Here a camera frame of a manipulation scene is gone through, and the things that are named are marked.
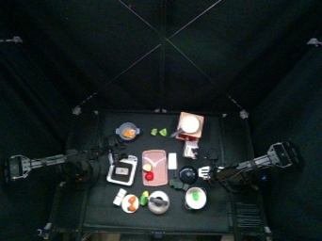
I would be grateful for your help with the white toy frying pan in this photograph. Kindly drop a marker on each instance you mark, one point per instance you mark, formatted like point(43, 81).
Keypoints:
point(190, 124)

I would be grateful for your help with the dark blue toy bowl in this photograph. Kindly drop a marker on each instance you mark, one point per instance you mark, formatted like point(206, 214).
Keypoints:
point(189, 174)

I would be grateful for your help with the white toy kitchen scale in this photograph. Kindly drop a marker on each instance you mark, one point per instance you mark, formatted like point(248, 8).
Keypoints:
point(122, 171)

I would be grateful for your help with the pink cutting board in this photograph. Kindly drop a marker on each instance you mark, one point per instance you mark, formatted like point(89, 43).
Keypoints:
point(157, 163)

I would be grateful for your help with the blue-grey toy pot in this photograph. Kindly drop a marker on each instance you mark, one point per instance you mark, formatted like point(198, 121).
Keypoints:
point(127, 131)

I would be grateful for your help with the green toy food piece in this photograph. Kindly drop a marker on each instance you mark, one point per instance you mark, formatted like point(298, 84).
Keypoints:
point(196, 196)

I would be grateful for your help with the yellow toy food piece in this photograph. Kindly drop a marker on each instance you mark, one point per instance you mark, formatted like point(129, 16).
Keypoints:
point(147, 167)

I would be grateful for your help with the orange toy food piece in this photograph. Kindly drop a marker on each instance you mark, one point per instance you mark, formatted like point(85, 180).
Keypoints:
point(129, 134)

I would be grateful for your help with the orange toy carrot piece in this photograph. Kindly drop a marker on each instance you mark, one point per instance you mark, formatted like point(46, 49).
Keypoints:
point(133, 202)

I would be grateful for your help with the dark green toy piece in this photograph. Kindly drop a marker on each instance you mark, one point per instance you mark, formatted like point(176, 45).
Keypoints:
point(178, 185)

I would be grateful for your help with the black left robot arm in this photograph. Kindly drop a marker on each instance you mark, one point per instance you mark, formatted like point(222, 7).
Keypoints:
point(46, 162)

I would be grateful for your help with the grey metal frame bracket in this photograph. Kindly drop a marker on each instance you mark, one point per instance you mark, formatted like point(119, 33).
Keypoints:
point(158, 110)
point(244, 114)
point(77, 110)

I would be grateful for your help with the white slotted toy spatula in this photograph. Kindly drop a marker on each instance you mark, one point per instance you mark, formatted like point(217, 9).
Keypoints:
point(204, 172)

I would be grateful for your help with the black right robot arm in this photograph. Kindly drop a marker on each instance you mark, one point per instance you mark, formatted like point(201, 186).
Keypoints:
point(264, 161)

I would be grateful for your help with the grey toy pot lid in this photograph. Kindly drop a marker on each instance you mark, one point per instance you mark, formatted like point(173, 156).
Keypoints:
point(160, 202)

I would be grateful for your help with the red toy block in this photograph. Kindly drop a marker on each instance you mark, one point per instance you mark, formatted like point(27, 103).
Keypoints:
point(188, 137)

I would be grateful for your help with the red toy food piece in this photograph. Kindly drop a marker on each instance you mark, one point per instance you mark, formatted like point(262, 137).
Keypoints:
point(149, 176)

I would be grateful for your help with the white printed small box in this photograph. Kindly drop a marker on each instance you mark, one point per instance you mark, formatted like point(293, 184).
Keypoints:
point(192, 149)

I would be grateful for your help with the white small plate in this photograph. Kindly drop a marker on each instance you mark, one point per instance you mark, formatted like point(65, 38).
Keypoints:
point(130, 204)

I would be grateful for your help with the green toy vegetable piece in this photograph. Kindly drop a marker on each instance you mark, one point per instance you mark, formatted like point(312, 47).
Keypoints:
point(154, 132)
point(164, 132)

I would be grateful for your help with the yellow-green toy corn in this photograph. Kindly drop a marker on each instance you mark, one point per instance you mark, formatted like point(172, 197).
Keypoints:
point(145, 198)

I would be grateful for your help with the white bowl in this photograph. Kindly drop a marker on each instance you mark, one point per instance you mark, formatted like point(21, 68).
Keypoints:
point(197, 198)

